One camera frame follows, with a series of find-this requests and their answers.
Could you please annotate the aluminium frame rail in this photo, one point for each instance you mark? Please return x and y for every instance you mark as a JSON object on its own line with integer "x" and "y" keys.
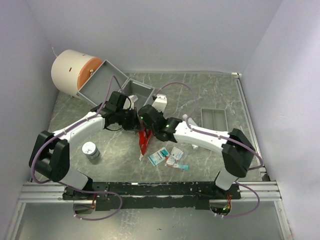
{"x": 53, "y": 192}

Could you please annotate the teal wipe sachet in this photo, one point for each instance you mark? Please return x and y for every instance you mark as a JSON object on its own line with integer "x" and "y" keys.
{"x": 159, "y": 156}

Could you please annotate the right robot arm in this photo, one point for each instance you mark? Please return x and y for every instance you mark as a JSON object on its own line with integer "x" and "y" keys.
{"x": 236, "y": 150}

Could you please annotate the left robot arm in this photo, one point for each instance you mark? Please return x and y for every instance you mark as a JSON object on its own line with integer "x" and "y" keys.
{"x": 51, "y": 152}

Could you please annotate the red first aid pouch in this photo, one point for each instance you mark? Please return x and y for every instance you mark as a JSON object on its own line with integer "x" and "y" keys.
{"x": 144, "y": 137}

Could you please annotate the white round jar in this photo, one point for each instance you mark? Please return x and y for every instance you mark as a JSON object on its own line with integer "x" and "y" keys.
{"x": 90, "y": 150}

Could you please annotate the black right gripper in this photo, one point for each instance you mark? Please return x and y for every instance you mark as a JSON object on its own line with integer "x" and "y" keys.
{"x": 148, "y": 127}

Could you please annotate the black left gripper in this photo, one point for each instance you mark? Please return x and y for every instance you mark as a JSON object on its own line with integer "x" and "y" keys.
{"x": 134, "y": 122}

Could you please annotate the printed clear plastic packet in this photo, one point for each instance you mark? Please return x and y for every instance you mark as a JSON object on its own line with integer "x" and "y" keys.
{"x": 175, "y": 156}

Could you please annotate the teal capped tube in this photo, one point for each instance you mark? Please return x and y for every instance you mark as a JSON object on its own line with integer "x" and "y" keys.
{"x": 181, "y": 166}

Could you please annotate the white cylinder with orange face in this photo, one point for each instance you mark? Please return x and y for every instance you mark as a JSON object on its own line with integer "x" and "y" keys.
{"x": 71, "y": 69}

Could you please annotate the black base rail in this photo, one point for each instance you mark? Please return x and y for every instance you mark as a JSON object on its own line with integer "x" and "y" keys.
{"x": 149, "y": 195}

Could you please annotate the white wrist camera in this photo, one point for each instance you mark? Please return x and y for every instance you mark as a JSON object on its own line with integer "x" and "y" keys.
{"x": 133, "y": 98}
{"x": 159, "y": 102}

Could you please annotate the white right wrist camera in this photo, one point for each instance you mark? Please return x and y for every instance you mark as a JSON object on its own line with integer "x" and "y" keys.
{"x": 159, "y": 102}

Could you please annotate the small white plastic bottle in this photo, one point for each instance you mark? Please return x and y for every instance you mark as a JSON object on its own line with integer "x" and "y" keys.
{"x": 189, "y": 120}

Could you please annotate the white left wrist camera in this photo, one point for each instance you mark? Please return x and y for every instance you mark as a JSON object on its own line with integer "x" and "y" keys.
{"x": 133, "y": 98}

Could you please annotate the grey metal case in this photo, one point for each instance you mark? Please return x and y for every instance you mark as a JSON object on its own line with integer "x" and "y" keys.
{"x": 108, "y": 78}

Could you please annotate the grey divided tray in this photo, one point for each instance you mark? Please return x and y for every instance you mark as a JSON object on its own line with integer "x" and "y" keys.
{"x": 212, "y": 115}

